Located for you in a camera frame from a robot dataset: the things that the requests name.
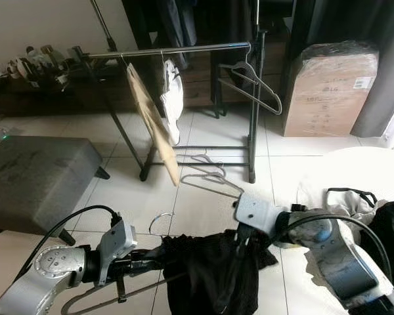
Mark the light grey clothes hanger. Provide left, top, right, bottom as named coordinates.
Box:
left=60, top=212, right=178, bottom=315

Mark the black garment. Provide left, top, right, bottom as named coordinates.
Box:
left=161, top=230, right=280, bottom=315

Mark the black cloth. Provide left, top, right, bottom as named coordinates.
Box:
left=366, top=196, right=394, bottom=280

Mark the dark grey clothes hanger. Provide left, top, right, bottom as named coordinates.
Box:
left=218, top=45, right=283, bottom=117

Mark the white clothes pile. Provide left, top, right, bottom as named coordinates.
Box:
left=295, top=187, right=394, bottom=309

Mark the grey fabric ottoman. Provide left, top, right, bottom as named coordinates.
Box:
left=0, top=136, right=111, bottom=247

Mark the beige hanging garment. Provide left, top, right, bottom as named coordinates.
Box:
left=125, top=64, right=180, bottom=188

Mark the white hanging garment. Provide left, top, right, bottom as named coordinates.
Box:
left=160, top=59, right=185, bottom=146

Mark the wrapped cardboard box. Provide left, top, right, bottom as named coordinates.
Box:
left=282, top=41, right=380, bottom=138

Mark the dark wooden low cabinet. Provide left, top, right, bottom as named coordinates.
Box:
left=0, top=43, right=286, bottom=122

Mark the black metal clothes rack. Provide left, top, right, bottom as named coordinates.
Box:
left=89, top=0, right=263, bottom=184

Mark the dark grey curtain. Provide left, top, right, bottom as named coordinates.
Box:
left=351, top=0, right=394, bottom=138

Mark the tan shoe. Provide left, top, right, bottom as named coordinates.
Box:
left=36, top=46, right=60, bottom=70

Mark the white sneaker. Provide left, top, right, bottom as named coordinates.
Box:
left=12, top=49, right=35, bottom=78

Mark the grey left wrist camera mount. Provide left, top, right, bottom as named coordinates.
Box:
left=89, top=219, right=139, bottom=286

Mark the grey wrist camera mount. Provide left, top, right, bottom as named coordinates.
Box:
left=89, top=219, right=139, bottom=286
left=233, top=192, right=290, bottom=240

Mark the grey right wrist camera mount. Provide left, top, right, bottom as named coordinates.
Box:
left=233, top=192, right=290, bottom=240

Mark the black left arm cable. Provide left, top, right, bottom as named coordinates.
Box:
left=26, top=205, right=125, bottom=276

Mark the black bag strap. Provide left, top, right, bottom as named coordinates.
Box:
left=323, top=188, right=378, bottom=209

